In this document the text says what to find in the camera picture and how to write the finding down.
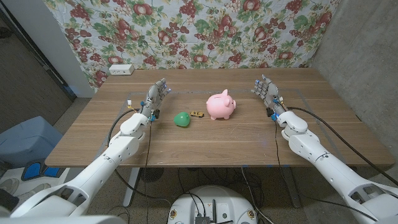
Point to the pink plastic piggy bank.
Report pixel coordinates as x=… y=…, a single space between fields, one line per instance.
x=219 y=107

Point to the blue and black pad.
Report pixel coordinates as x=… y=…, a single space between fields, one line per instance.
x=34 y=170

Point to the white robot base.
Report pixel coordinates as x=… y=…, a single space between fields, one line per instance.
x=230 y=205

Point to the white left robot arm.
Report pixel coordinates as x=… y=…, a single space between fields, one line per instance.
x=105 y=161

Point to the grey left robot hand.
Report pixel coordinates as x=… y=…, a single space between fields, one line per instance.
x=152 y=99

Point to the green ball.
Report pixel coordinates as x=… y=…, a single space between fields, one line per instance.
x=182 y=119

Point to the white table leg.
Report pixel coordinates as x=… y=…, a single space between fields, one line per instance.
x=130 y=186

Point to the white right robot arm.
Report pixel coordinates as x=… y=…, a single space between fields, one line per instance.
x=326 y=168

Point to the white power strip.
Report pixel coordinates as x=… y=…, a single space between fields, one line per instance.
x=121 y=69

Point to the round black floor fan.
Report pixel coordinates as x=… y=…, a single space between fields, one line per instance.
x=151 y=174

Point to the yellow toy car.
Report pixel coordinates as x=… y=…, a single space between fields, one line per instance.
x=197 y=114

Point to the floral fruit print backdrop cloth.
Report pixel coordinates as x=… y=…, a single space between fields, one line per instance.
x=202 y=31

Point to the grey table leg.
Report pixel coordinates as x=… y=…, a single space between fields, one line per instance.
x=292 y=189

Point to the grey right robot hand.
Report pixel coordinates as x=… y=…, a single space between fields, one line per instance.
x=270 y=93

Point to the grey shoe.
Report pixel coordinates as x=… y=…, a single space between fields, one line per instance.
x=7 y=185
x=34 y=188

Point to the blue-grey bin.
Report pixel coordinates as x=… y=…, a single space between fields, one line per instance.
x=28 y=140

